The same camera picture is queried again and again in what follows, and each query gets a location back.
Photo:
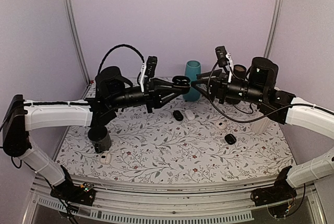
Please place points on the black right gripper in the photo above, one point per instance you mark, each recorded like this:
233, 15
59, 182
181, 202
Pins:
218, 84

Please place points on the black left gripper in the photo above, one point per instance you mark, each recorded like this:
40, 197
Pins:
153, 94

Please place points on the black gold-trimmed earbud charging case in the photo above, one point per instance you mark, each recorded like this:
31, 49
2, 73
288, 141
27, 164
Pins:
181, 81

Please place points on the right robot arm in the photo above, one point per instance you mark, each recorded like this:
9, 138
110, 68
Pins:
279, 106

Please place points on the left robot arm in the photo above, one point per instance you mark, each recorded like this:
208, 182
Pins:
113, 92

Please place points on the black oval earbud case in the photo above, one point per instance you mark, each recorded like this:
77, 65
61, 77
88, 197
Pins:
178, 115

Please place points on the white oval earbud case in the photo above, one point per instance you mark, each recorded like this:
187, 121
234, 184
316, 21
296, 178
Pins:
189, 114

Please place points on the small black round case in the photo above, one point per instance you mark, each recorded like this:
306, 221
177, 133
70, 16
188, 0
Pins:
230, 139

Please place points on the white square earbud case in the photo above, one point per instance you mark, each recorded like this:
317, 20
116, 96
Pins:
105, 158

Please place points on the teal cylindrical vase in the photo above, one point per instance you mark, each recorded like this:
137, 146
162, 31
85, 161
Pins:
192, 69

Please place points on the dark brown tall vase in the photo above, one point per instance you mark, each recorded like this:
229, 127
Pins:
240, 71

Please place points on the floral patterned table mat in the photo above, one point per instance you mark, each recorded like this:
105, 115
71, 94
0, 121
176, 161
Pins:
156, 148

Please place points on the white ribbed vase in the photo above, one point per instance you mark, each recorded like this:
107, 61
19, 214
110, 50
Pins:
260, 126

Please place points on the dark grey mug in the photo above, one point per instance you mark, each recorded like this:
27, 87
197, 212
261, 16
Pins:
100, 139

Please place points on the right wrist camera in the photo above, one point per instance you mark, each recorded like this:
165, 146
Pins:
223, 57

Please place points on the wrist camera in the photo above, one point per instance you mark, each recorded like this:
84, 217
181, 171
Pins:
223, 57
151, 66

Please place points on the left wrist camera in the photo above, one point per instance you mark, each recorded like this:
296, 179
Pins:
151, 66

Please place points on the front aluminium rail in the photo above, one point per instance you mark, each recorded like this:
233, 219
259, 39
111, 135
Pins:
215, 202

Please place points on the right rear aluminium frame post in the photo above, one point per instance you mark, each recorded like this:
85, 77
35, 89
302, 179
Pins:
273, 27

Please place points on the aluminium frame post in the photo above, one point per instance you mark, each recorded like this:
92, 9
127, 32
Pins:
76, 41
273, 27

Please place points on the left rear aluminium frame post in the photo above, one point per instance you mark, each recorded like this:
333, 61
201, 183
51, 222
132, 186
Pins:
76, 41

